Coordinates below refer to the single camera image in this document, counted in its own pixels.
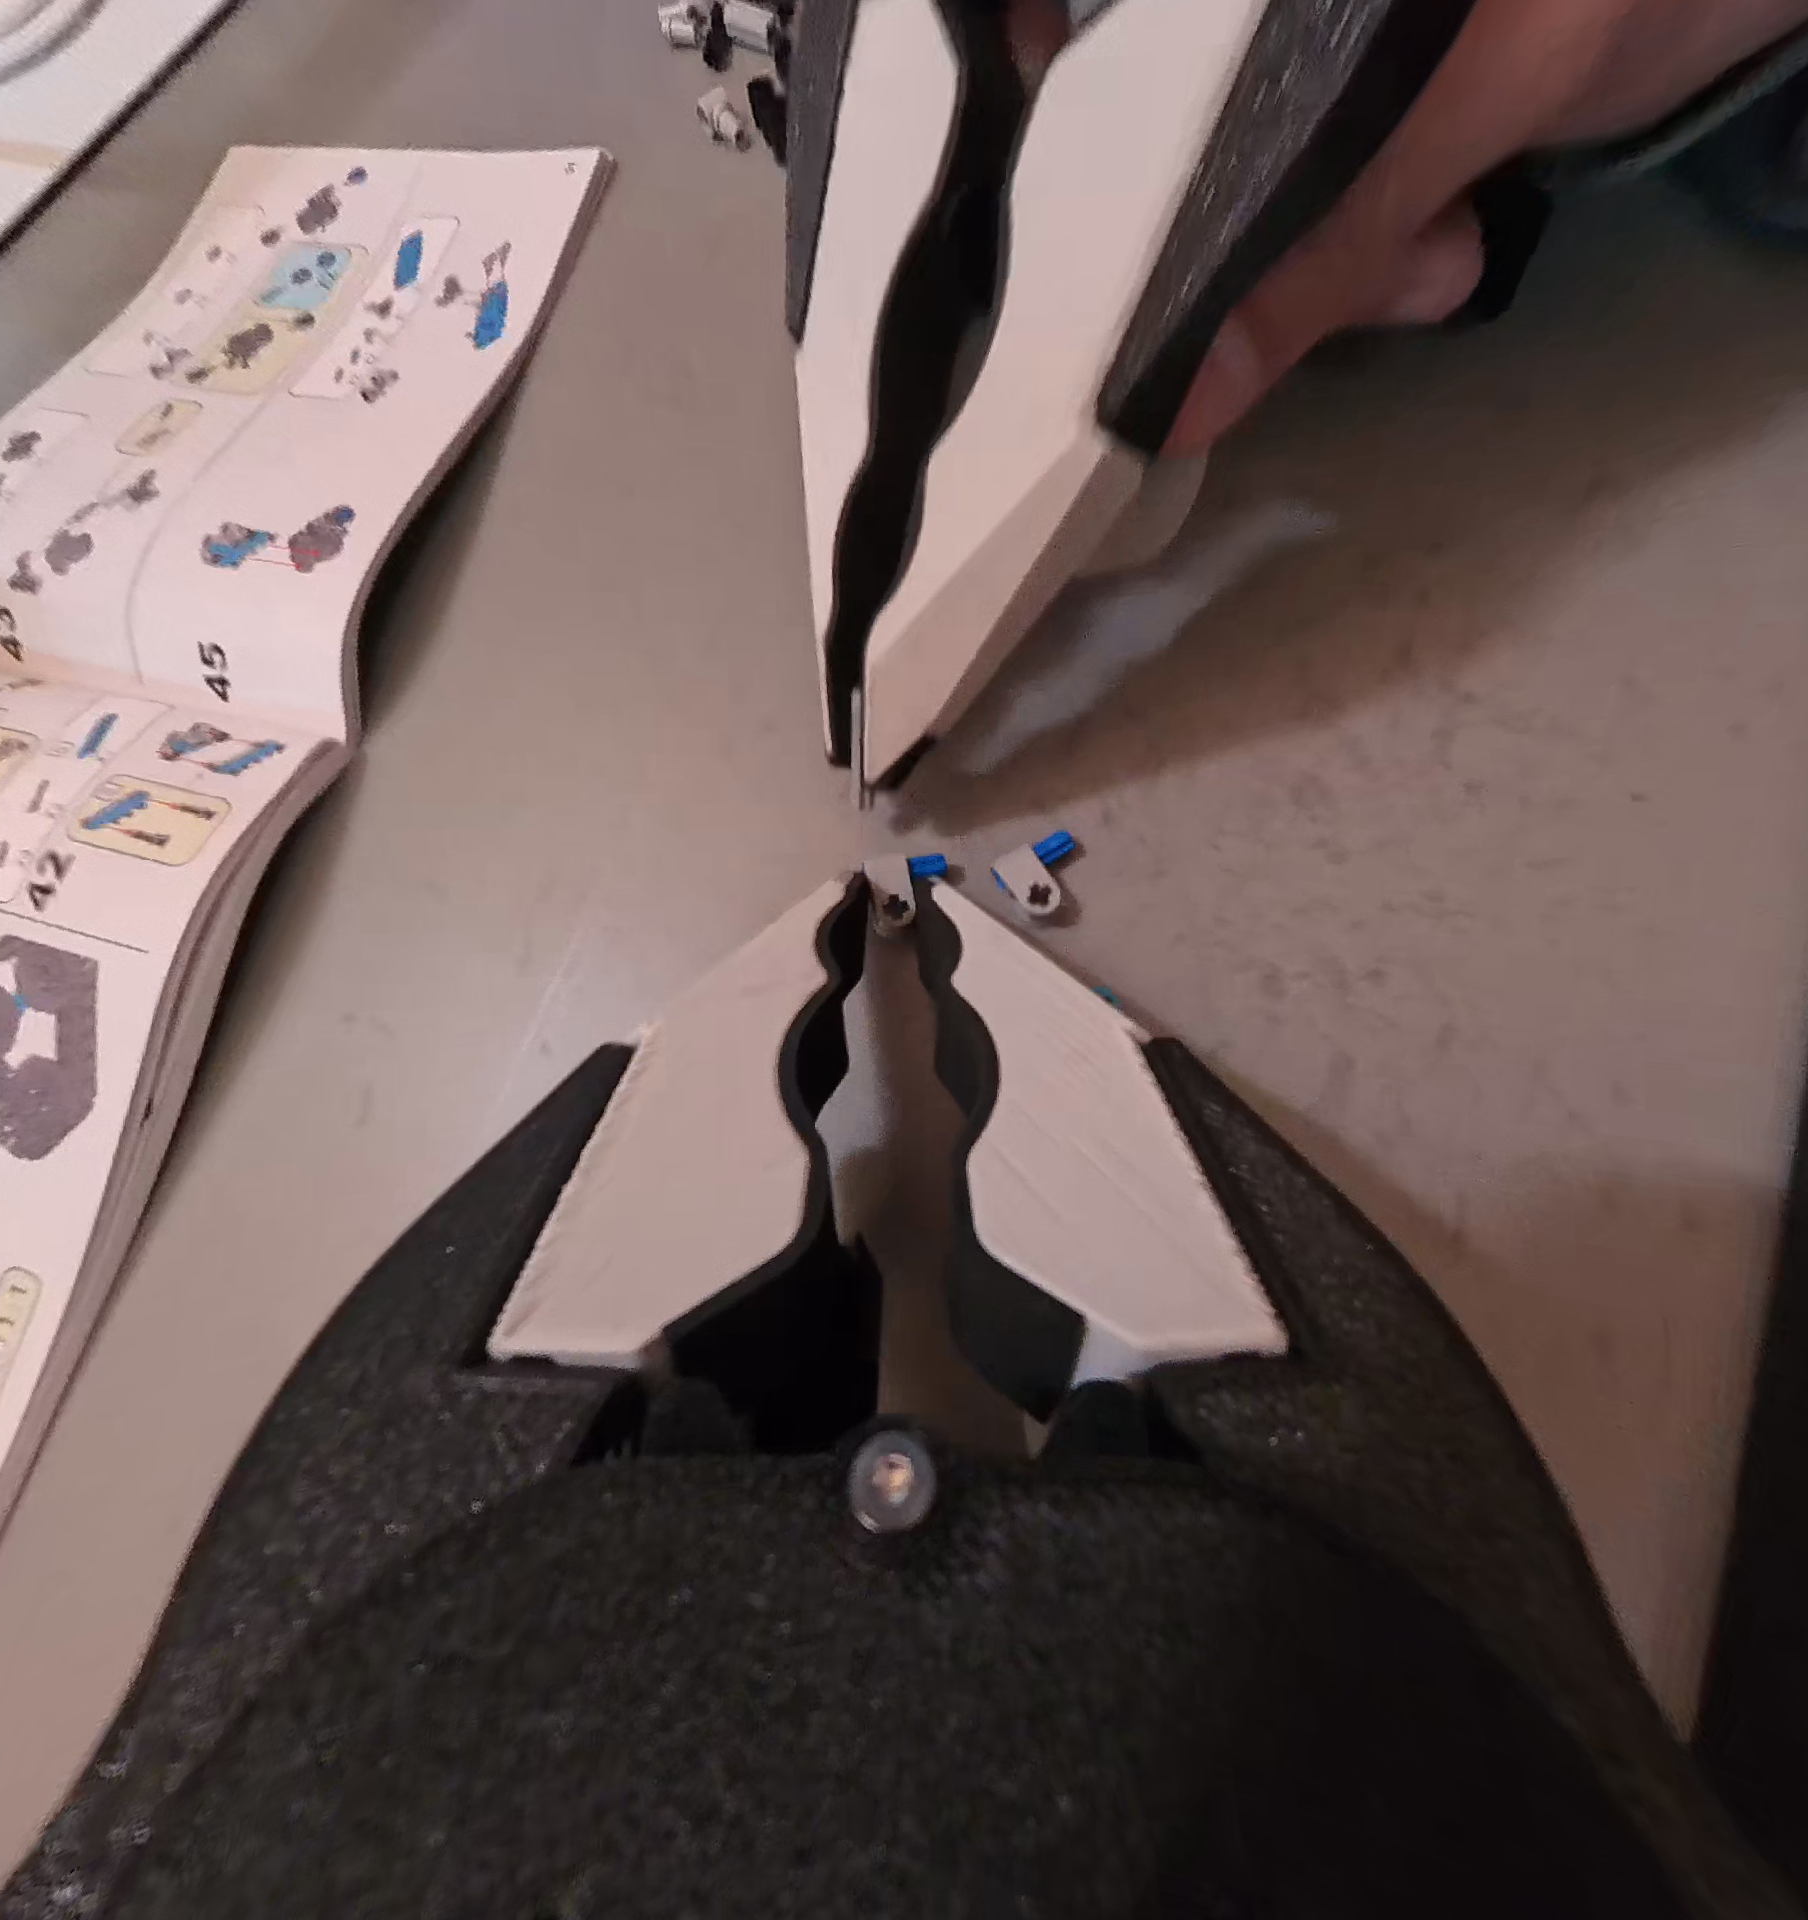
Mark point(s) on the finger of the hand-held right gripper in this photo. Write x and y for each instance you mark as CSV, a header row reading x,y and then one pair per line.
x,y
850,300
1023,482

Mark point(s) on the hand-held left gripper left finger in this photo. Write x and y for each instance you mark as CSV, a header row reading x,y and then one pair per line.
x,y
664,1185

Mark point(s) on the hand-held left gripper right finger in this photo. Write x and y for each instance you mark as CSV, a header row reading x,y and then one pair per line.
x,y
1114,1185

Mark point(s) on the grey connector piece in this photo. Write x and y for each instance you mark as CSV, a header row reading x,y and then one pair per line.
x,y
1037,884
892,899

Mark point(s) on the grey axle rod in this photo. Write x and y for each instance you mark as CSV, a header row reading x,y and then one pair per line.
x,y
859,750

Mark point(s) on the person's right forearm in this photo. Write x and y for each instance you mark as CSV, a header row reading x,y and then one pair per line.
x,y
1774,121

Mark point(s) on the grey desk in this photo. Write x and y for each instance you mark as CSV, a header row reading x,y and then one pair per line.
x,y
1445,901

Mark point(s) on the person's right hand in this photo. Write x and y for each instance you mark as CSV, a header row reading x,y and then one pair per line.
x,y
1520,77

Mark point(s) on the pile of small building pieces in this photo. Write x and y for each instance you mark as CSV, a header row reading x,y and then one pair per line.
x,y
723,61

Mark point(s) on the open instruction booklet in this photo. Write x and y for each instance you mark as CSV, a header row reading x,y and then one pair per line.
x,y
169,600

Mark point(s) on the white folding stand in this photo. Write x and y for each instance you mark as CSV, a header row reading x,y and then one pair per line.
x,y
33,92

